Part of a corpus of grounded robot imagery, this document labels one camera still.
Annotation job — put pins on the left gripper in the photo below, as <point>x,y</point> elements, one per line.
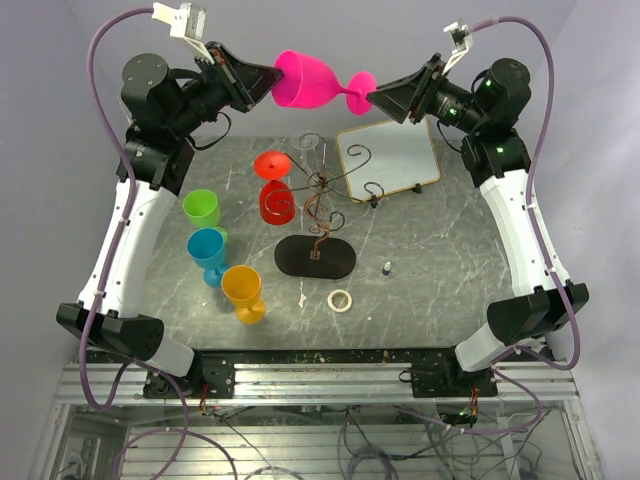
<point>245,82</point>

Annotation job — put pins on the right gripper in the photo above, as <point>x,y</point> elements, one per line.
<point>412,94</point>

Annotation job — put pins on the pink wine glass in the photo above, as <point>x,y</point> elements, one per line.
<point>309,83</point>

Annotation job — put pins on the clear wine glass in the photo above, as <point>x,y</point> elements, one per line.
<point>304,142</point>

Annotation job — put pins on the red wine glass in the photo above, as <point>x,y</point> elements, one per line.
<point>276,201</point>

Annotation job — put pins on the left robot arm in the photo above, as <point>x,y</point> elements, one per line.
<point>167,105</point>

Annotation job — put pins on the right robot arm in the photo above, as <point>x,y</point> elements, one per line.
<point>544,298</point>

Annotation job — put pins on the green wine glass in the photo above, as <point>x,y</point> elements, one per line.
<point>203,209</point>

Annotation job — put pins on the blue wine glass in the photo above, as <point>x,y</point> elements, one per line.
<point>207,248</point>

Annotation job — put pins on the metal wine glass rack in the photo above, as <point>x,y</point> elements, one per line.
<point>317,254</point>

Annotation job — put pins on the orange wine glass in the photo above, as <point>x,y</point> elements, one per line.
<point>242,286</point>

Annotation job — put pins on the small whiteboard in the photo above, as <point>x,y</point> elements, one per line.
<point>386,158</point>

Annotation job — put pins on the masking tape roll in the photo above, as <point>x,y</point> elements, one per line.
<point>339,301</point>

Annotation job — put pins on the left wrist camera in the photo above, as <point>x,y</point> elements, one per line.
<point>186,23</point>

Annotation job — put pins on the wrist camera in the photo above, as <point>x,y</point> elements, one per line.
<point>186,23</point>
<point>459,35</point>

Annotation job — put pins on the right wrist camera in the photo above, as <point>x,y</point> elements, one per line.
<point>459,35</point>

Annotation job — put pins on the aluminium frame rail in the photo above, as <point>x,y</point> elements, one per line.
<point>323,384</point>

